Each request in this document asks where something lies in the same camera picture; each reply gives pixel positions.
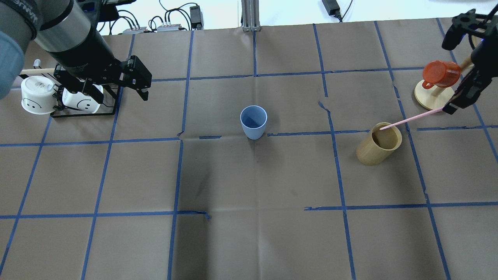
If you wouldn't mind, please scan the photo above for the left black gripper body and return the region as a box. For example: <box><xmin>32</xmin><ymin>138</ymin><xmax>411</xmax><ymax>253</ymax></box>
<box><xmin>53</xmin><ymin>56</ymin><xmax>152</xmax><ymax>93</ymax></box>

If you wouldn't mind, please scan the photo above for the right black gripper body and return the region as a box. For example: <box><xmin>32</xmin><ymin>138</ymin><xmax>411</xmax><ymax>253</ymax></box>
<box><xmin>451</xmin><ymin>66</ymin><xmax>494</xmax><ymax>109</ymax></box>

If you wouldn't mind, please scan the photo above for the pink chopstick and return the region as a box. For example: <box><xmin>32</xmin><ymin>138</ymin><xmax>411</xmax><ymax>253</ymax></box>
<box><xmin>379</xmin><ymin>107</ymin><xmax>443</xmax><ymax>131</ymax></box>

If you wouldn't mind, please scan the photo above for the blue plastic cup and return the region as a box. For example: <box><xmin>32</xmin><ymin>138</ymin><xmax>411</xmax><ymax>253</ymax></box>
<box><xmin>240</xmin><ymin>105</ymin><xmax>268</xmax><ymax>140</ymax></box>

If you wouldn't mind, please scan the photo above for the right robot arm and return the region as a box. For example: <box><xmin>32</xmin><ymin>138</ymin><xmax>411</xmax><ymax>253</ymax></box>
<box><xmin>442</xmin><ymin>6</ymin><xmax>498</xmax><ymax>115</ymax></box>

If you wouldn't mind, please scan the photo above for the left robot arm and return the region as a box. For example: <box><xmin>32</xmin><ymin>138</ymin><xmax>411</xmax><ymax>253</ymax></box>
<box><xmin>0</xmin><ymin>0</ymin><xmax>152</xmax><ymax>103</ymax></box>

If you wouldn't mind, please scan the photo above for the wooden cup stand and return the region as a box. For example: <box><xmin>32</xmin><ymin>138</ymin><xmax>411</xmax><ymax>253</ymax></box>
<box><xmin>414</xmin><ymin>58</ymin><xmax>475</xmax><ymax>111</ymax></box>

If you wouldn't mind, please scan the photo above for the red plastic cup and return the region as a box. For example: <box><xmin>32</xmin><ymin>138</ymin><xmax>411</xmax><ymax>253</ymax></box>
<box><xmin>422</xmin><ymin>60</ymin><xmax>462</xmax><ymax>90</ymax></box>

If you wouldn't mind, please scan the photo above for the white smiley mug right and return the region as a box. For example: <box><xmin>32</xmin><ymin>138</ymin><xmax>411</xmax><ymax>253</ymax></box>
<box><xmin>62</xmin><ymin>88</ymin><xmax>101</xmax><ymax>114</ymax></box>

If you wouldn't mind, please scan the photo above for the white smiley mug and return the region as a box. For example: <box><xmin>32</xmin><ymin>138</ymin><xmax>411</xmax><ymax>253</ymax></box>
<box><xmin>21</xmin><ymin>76</ymin><xmax>58</xmax><ymax>115</ymax></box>
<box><xmin>62</xmin><ymin>88</ymin><xmax>101</xmax><ymax>114</ymax></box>

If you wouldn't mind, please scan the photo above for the grey usb hub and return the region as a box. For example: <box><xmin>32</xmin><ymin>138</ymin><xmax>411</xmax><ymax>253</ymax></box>
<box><xmin>122</xmin><ymin>27</ymin><xmax>148</xmax><ymax>34</ymax></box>
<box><xmin>156</xmin><ymin>24</ymin><xmax>185</xmax><ymax>32</ymax></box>

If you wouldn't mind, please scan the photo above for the white smiley mug left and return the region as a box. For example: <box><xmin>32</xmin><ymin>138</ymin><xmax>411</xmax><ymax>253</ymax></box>
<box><xmin>21</xmin><ymin>76</ymin><xmax>58</xmax><ymax>115</ymax></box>

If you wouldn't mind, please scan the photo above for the bamboo cylinder holder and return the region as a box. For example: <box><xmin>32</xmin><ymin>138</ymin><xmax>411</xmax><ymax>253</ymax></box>
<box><xmin>356</xmin><ymin>122</ymin><xmax>402</xmax><ymax>166</ymax></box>

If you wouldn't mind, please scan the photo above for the black power adapter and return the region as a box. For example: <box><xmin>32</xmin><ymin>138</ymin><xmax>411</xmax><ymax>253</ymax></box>
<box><xmin>189</xmin><ymin>5</ymin><xmax>204</xmax><ymax>30</ymax></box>

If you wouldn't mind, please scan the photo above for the black power brick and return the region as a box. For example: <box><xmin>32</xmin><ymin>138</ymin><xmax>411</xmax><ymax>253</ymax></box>
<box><xmin>322</xmin><ymin>0</ymin><xmax>342</xmax><ymax>18</ymax></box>

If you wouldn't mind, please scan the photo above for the black wire mug rack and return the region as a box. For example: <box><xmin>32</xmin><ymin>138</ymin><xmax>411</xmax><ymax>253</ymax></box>
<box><xmin>41</xmin><ymin>74</ymin><xmax>116</xmax><ymax>117</ymax></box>

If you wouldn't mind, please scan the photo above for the wooden rack handle rod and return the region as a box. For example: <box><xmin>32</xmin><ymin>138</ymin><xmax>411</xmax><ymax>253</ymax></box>
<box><xmin>19</xmin><ymin>68</ymin><xmax>55</xmax><ymax>75</ymax></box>

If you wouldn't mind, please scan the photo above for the aluminium frame post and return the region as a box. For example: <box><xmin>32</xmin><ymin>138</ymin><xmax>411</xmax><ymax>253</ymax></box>
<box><xmin>241</xmin><ymin>0</ymin><xmax>261</xmax><ymax>32</ymax></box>

